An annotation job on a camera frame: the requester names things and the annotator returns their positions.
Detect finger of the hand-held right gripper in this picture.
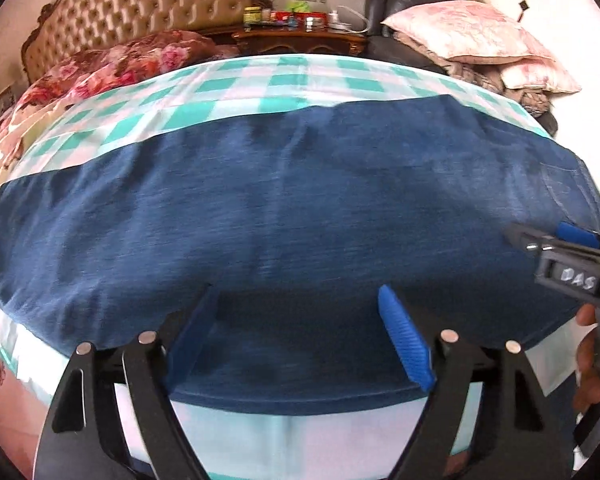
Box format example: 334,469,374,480
554,220,600,261
502,223,600,262

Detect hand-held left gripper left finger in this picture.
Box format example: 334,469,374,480
34,285,224,480

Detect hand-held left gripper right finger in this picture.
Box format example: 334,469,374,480
376,284,576,480

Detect blue denim pants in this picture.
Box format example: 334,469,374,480
0,94,600,417

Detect person's right hand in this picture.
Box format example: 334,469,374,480
572,304,600,414

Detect small pink floral pillow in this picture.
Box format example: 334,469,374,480
499,57,582,94

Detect brown plaid blanket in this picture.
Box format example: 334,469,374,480
394,30,552,112

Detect large pink floral pillow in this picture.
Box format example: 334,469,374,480
382,1,557,64

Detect green white checkered bed sheet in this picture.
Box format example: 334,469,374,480
0,52,555,480

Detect red floral blanket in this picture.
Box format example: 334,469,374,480
0,30,241,186

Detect white power strip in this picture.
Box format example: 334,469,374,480
327,6,371,32

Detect dark wooden nightstand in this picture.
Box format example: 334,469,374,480
200,24,371,57

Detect red box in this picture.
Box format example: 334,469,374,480
272,10,327,27

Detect tufted beige headboard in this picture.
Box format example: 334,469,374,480
20,0,277,86

